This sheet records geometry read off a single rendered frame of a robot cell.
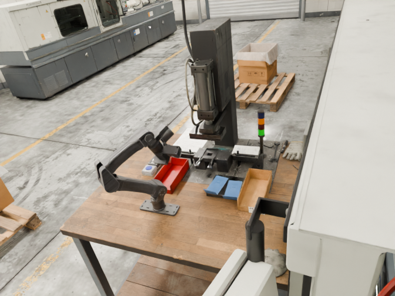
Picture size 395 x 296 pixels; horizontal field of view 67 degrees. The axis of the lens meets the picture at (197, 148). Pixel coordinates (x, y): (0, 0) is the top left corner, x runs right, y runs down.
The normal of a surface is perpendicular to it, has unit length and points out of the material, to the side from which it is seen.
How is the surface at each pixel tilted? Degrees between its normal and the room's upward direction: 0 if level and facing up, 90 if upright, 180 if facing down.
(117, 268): 0
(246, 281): 7
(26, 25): 90
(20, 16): 90
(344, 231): 0
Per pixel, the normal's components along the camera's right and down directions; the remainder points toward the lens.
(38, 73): 0.90, 0.12
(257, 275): -0.22, -0.86
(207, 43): -0.35, 0.54
